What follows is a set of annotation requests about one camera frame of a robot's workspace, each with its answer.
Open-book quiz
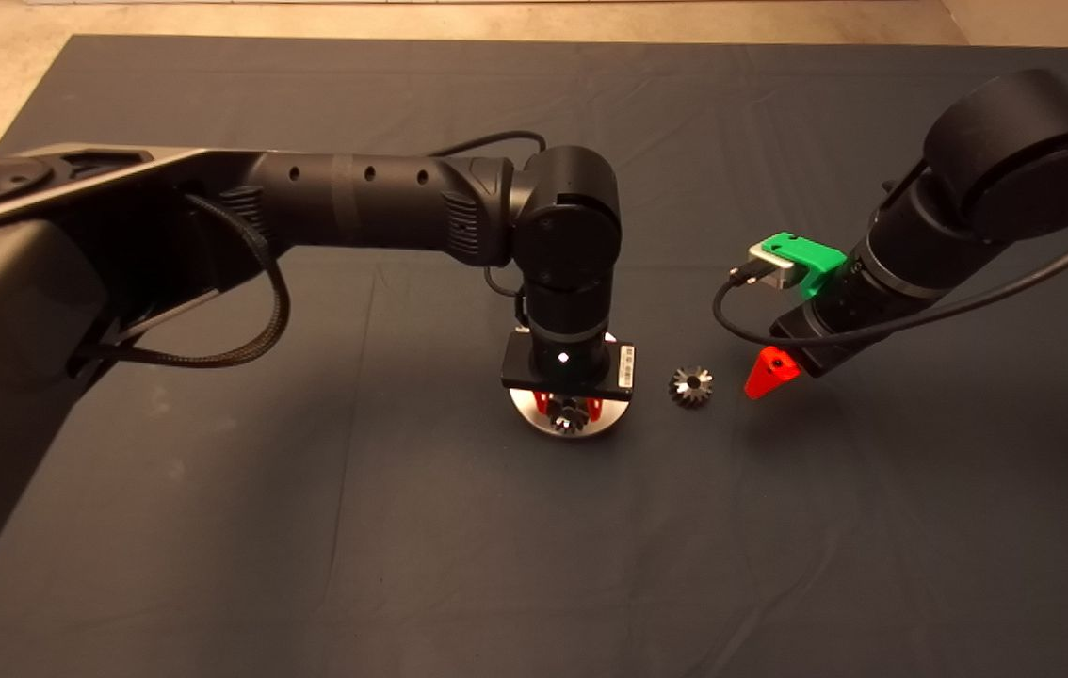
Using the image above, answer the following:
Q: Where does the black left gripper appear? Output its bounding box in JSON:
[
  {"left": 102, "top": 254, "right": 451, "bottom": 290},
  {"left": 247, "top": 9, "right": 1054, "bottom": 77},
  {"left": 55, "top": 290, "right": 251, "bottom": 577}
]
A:
[{"left": 501, "top": 330, "right": 637, "bottom": 422}]

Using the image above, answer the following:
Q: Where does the thin black left camera cable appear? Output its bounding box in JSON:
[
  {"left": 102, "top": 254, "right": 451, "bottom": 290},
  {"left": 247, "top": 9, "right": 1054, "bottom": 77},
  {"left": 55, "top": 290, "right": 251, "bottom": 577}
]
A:
[{"left": 426, "top": 130, "right": 549, "bottom": 326}]

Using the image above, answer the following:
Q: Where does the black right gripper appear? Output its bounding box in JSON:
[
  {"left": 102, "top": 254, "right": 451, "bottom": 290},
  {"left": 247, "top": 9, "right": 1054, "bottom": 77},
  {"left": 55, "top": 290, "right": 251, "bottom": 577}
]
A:
[{"left": 744, "top": 250, "right": 946, "bottom": 400}]

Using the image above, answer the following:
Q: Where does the small steel planetary gear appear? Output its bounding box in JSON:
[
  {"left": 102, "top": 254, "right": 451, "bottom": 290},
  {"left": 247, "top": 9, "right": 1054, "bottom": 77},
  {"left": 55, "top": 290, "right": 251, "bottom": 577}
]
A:
[
  {"left": 667, "top": 366, "right": 715, "bottom": 411},
  {"left": 548, "top": 395, "right": 590, "bottom": 434}
]

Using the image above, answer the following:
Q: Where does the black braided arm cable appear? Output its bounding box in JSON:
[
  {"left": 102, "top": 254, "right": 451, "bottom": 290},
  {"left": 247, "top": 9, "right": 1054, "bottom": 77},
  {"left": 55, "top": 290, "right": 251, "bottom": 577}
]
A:
[{"left": 73, "top": 193, "right": 292, "bottom": 370}]

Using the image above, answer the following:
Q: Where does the dark grey table cloth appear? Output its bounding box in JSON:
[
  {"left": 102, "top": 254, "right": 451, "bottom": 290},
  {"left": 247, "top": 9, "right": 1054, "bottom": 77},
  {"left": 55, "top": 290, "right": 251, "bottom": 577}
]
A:
[{"left": 0, "top": 35, "right": 1068, "bottom": 678}]

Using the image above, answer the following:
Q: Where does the green right camera mount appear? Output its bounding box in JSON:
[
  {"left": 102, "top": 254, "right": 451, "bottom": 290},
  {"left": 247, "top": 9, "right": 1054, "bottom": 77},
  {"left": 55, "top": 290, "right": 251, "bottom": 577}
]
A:
[{"left": 765, "top": 233, "right": 848, "bottom": 298}]

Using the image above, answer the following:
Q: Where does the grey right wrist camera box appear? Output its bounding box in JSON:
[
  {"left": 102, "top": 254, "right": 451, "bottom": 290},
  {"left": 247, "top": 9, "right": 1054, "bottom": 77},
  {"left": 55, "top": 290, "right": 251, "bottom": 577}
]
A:
[{"left": 749, "top": 240, "right": 803, "bottom": 288}]

